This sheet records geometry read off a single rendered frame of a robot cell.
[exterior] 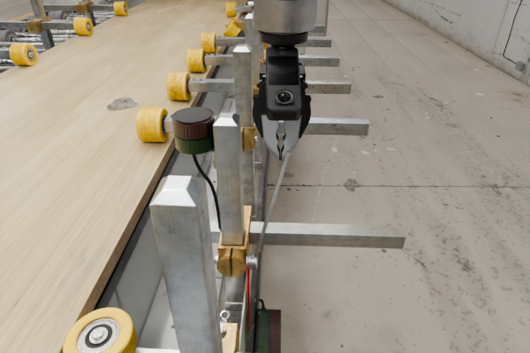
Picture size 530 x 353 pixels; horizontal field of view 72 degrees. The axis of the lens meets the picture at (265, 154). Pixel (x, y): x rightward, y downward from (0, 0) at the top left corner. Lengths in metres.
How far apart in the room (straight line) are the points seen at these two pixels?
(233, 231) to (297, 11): 0.35
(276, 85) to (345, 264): 1.42
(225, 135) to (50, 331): 0.33
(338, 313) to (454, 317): 0.46
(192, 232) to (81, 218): 0.45
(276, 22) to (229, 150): 0.19
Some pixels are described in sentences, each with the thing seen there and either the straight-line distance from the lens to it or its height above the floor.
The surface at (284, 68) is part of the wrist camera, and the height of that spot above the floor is 1.17.
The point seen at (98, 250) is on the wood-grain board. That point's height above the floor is 0.90.
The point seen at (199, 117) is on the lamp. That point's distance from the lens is 0.52.
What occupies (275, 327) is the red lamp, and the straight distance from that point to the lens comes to 0.75.
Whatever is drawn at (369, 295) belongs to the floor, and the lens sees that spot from 1.74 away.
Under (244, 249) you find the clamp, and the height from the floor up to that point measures 0.87.
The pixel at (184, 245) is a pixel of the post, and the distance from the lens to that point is 0.30.
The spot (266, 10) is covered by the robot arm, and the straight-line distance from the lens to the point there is 0.52.
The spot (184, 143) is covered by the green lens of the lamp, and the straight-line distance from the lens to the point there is 0.53.
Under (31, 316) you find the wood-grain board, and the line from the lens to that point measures 0.60.
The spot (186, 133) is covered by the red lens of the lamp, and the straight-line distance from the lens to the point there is 0.52.
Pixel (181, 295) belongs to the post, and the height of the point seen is 1.06.
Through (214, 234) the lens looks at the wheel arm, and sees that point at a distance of 0.69.
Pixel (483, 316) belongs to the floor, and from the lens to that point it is 1.84.
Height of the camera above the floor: 1.33
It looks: 31 degrees down
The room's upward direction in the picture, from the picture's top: straight up
